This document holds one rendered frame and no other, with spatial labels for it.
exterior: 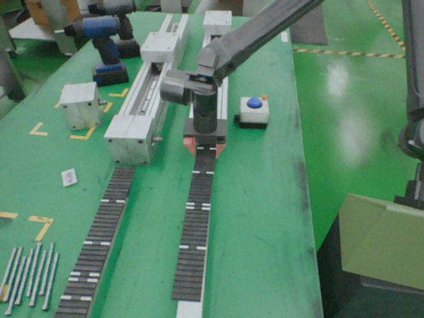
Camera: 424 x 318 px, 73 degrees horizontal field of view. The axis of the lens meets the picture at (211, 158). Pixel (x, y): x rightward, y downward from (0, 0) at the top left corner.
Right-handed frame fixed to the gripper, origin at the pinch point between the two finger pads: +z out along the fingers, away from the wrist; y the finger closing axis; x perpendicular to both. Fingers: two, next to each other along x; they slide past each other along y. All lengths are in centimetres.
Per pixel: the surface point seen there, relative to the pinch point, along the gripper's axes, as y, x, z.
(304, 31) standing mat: -96, -301, 77
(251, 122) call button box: -12.4, -13.6, -0.7
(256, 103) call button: -13.5, -16.2, -5.6
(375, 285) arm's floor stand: -33.5, 31.1, 1.8
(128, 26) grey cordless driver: 35, -61, -10
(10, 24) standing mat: 267, -305, 80
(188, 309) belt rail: 0.1, 38.0, -1.1
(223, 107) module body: -4.1, -11.7, -6.7
